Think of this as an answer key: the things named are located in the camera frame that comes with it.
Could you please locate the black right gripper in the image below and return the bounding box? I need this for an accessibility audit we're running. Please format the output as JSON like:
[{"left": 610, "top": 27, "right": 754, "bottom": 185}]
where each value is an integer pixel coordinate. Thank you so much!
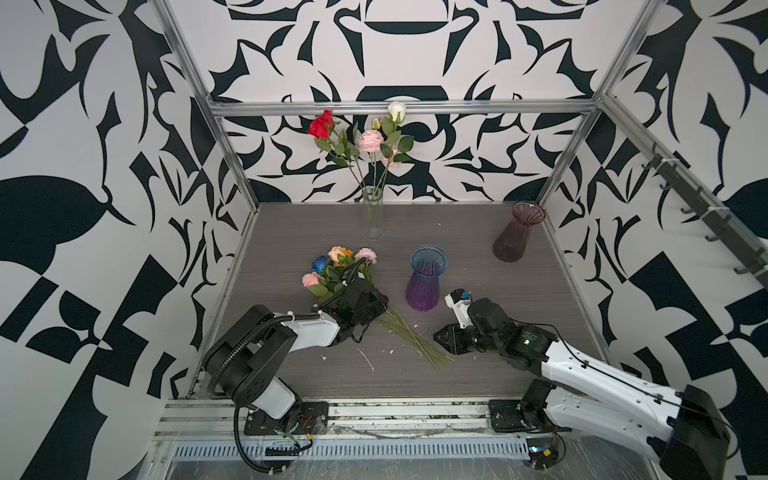
[{"left": 430, "top": 321, "right": 504, "bottom": 355}]

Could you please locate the purple blue glass vase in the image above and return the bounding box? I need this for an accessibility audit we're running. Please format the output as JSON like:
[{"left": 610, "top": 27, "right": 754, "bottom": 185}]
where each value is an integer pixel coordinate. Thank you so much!
[{"left": 405, "top": 245, "right": 447, "bottom": 312}]

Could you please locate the clear glass vase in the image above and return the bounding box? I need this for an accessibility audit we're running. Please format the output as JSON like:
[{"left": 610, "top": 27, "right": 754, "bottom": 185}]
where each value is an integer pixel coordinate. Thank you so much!
[{"left": 361, "top": 186, "right": 385, "bottom": 239}]

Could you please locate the smoky pink glass vase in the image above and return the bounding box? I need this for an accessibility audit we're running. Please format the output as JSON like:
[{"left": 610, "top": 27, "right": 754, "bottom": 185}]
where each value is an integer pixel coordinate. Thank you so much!
[{"left": 493, "top": 201, "right": 546, "bottom": 263}]

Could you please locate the white rose stem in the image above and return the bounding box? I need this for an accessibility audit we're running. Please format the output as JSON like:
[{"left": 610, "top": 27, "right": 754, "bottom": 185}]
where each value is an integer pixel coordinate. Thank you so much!
[{"left": 377, "top": 101, "right": 415, "bottom": 190}]

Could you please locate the pink peony flower stem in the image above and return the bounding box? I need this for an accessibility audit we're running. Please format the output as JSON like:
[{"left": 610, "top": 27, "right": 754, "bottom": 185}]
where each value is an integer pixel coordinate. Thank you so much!
[{"left": 356, "top": 117, "right": 384, "bottom": 187}]

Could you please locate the red rose stem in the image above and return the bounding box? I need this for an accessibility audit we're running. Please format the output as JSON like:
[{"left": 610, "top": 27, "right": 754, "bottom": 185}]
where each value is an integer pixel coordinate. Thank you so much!
[{"left": 308, "top": 110, "right": 366, "bottom": 190}]

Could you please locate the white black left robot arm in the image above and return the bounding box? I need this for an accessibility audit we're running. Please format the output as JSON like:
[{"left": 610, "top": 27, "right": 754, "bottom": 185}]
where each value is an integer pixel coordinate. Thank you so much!
[{"left": 202, "top": 278, "right": 389, "bottom": 427}]

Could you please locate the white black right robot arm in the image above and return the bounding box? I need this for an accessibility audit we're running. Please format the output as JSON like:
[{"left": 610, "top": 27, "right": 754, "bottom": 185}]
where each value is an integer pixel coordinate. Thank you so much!
[{"left": 433, "top": 289, "right": 731, "bottom": 479}]

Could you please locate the mixed artificial flower bouquet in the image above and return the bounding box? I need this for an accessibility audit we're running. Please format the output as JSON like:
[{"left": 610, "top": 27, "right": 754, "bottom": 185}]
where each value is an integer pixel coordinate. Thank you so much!
[{"left": 301, "top": 246, "right": 449, "bottom": 370}]

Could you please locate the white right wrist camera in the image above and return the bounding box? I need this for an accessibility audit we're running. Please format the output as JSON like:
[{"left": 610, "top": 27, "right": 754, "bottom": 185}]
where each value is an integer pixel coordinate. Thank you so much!
[{"left": 444, "top": 289, "right": 472, "bottom": 329}]

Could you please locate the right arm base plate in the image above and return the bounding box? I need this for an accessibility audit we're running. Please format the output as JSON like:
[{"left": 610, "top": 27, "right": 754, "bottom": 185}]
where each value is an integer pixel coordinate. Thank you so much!
[{"left": 488, "top": 399, "right": 572, "bottom": 434}]

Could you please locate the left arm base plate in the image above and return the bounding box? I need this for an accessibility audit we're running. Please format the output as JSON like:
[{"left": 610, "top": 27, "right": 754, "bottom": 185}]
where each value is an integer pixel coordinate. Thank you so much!
[{"left": 244, "top": 401, "right": 329, "bottom": 436}]

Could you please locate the white slotted cable duct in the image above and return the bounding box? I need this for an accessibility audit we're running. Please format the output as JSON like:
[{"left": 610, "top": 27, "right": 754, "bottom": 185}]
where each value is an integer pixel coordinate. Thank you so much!
[{"left": 173, "top": 438, "right": 530, "bottom": 461}]

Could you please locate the aluminium front rail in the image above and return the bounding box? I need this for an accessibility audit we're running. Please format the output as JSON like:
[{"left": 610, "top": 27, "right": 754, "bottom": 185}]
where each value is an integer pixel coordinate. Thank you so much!
[{"left": 152, "top": 395, "right": 664, "bottom": 442}]

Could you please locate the black wall hook rack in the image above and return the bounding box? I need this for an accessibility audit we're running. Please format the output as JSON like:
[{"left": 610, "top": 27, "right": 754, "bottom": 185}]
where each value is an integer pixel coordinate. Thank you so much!
[{"left": 643, "top": 144, "right": 767, "bottom": 289}]

